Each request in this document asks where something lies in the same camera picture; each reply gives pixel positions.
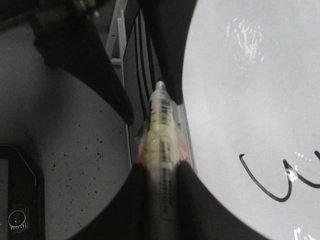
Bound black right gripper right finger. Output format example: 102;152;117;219
139;0;197;104

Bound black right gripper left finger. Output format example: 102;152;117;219
29;0;134;125

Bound whiteboard marker taped wrap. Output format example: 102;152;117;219
136;80;195;222

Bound white whiteboard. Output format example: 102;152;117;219
182;0;320;240

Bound white metal frame ladder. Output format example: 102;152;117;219
105;0;128;87

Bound black cables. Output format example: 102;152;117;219
133;9;163;118

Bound black camera device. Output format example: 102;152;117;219
0;144;45;240

